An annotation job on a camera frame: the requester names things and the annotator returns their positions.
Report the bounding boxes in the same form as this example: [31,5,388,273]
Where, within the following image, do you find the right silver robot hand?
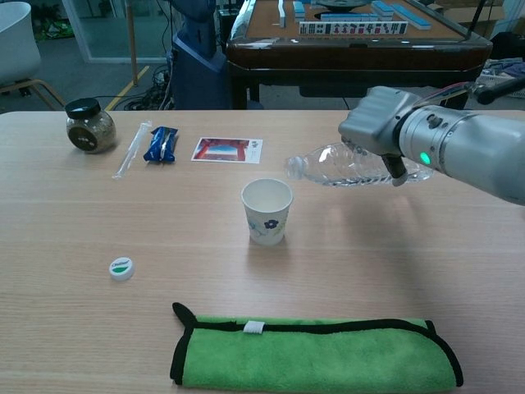
[338,85,427,188]

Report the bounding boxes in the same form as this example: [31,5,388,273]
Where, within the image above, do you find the green black-edged microfiber cloth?
[169,301,465,388]

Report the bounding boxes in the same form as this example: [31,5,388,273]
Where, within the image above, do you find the black tripod stand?
[463,0,486,41]

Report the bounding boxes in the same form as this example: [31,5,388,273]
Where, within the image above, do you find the white green-logo bottle cap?
[108,255,137,282]

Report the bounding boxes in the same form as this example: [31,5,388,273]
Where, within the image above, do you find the white flowered paper cup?
[240,177,294,247]

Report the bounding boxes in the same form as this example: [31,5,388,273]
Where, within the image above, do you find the tangled black floor cables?
[121,61,178,111]

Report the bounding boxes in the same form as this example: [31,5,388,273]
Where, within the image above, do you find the short blue mahjong tile row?
[321,12,381,22]

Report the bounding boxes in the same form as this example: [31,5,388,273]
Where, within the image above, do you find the red gate photo postcard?
[190,136,264,164]

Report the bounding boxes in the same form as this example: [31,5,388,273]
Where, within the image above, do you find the blue snack packet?
[142,126,180,164]

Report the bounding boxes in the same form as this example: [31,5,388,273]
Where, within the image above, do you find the black-lidded glass spice jar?
[64,98,117,154]

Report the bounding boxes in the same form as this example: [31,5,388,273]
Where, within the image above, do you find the clear plastic water bottle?
[285,142,435,188]

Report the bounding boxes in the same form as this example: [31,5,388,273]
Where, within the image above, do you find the long blue mahjong tile row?
[392,2,432,30]

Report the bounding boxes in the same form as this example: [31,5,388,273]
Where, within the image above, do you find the white plastic laundry basket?
[477,59,525,99]

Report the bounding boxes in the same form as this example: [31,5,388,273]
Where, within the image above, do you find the brown mahjong table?
[226,0,494,111]

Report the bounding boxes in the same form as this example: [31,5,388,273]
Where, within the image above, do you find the face-up mahjong tile row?
[299,21,409,36]

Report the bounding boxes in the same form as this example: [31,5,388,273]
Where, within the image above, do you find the white wooden-legged chair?
[0,1,66,111]

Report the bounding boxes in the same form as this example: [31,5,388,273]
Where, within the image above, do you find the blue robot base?
[168,0,233,111]

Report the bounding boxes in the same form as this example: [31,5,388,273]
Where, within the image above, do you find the clear-wrapped drinking straw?
[112,120,153,181]

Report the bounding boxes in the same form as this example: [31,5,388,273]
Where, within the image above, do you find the wooden pole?
[125,0,139,86]

